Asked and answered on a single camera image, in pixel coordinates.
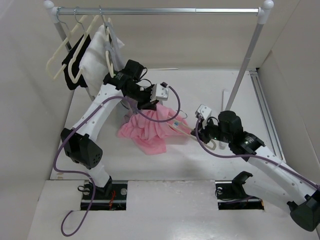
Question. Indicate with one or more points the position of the white metal clothes rack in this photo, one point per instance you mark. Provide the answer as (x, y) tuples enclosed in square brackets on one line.
[(54, 12)]

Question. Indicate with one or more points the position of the pink t shirt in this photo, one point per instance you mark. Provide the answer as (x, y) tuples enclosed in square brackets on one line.
[(150, 136)]

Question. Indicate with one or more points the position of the cream hanger with grey shirt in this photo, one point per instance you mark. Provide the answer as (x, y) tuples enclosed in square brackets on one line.
[(108, 42)]

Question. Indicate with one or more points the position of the black shirt hanging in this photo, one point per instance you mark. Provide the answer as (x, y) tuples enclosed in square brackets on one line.
[(81, 82)]

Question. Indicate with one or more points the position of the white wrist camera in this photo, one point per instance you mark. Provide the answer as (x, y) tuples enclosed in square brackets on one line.
[(159, 93), (204, 113)]

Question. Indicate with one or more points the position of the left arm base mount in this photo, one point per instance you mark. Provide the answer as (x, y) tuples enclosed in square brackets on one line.
[(116, 200)]

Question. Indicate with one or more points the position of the aluminium rail right side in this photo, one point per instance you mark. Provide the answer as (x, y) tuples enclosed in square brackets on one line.
[(273, 138)]

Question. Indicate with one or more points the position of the cream hanger with black shirt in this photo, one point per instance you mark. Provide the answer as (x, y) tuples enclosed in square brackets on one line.
[(80, 49)]

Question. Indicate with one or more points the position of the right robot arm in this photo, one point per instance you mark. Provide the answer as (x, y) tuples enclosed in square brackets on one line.
[(294, 193)]

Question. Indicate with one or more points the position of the white shirt hanging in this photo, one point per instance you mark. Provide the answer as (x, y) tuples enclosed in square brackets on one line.
[(93, 63)]

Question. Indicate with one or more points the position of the grey shirt hanging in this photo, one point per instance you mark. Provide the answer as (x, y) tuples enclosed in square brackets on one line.
[(117, 58)]

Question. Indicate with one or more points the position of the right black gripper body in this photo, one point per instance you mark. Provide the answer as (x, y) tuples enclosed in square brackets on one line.
[(211, 131)]

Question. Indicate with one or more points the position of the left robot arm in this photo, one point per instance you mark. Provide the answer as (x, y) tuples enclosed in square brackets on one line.
[(82, 147)]

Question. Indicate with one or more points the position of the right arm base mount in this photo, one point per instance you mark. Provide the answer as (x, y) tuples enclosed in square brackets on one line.
[(231, 195)]

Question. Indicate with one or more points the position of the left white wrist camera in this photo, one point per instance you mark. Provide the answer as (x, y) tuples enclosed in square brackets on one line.
[(159, 93)]

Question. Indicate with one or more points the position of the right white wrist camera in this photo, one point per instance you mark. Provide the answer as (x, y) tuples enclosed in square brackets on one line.
[(204, 113)]

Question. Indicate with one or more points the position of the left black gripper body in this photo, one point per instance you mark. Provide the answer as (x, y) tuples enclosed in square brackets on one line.
[(142, 95)]

